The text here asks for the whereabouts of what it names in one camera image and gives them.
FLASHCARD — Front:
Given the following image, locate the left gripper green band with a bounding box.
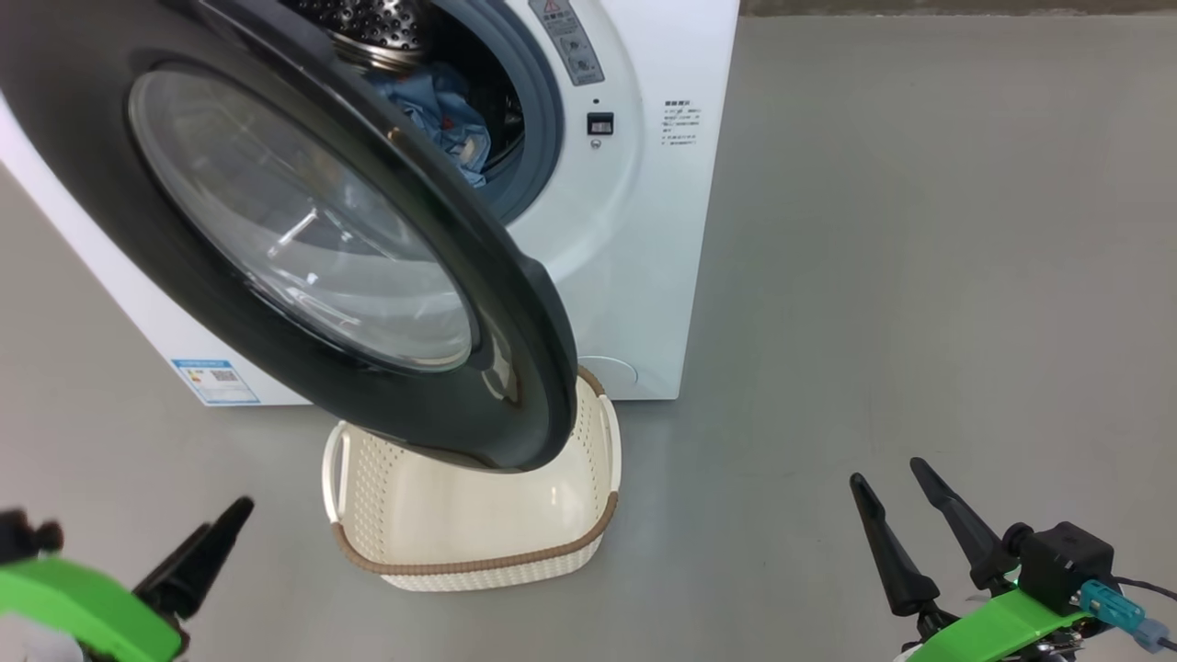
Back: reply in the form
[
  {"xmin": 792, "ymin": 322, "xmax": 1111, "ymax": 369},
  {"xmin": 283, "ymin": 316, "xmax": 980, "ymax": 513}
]
[{"xmin": 0, "ymin": 496, "xmax": 256, "ymax": 662}]

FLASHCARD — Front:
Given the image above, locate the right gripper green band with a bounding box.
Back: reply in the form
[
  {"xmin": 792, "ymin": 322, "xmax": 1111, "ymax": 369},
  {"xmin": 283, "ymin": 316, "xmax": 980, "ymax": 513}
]
[{"xmin": 850, "ymin": 457, "xmax": 1100, "ymax": 662}]

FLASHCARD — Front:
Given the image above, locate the black round washer door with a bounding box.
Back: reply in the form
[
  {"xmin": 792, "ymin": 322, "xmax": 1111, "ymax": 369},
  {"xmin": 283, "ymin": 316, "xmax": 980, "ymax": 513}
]
[{"xmin": 0, "ymin": 0, "xmax": 580, "ymax": 474}]

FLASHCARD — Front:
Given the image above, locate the blue cartoon print garment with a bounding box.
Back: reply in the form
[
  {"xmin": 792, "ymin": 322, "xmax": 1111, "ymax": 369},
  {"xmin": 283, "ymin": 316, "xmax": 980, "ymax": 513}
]
[{"xmin": 368, "ymin": 63, "xmax": 495, "ymax": 189}]

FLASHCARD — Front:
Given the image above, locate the cream perforated laundry basket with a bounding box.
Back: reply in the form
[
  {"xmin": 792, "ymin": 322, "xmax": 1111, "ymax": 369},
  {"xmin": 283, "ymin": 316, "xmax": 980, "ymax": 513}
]
[{"xmin": 322, "ymin": 366, "xmax": 623, "ymax": 592}]

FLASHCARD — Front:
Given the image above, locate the white front-load washing machine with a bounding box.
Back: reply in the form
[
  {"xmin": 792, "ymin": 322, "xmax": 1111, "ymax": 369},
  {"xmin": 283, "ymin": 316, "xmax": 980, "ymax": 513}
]
[{"xmin": 0, "ymin": 0, "xmax": 741, "ymax": 407}]

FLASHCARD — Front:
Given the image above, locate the blue energy label sticker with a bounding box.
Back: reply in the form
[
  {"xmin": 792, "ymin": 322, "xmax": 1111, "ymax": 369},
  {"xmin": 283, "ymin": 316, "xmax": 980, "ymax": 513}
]
[{"xmin": 172, "ymin": 359, "xmax": 261, "ymax": 406}]

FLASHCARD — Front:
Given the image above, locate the grey warning sticker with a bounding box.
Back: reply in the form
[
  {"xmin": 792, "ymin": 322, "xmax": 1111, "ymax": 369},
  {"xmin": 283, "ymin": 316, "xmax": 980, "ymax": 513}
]
[{"xmin": 529, "ymin": 0, "xmax": 606, "ymax": 87}]

